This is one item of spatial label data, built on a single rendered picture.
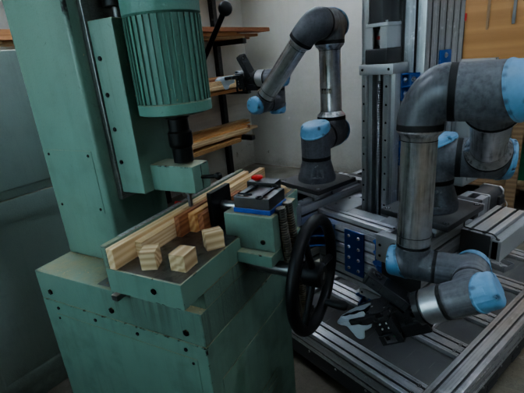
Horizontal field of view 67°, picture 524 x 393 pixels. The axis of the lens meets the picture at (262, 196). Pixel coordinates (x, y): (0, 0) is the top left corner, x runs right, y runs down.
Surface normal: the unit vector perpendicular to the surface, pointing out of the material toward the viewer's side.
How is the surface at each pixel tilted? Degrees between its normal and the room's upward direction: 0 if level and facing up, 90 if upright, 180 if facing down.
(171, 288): 90
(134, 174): 90
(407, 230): 87
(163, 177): 90
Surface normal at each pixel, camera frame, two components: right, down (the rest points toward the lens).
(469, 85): -0.49, 0.04
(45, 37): -0.46, 0.33
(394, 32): 0.63, 0.21
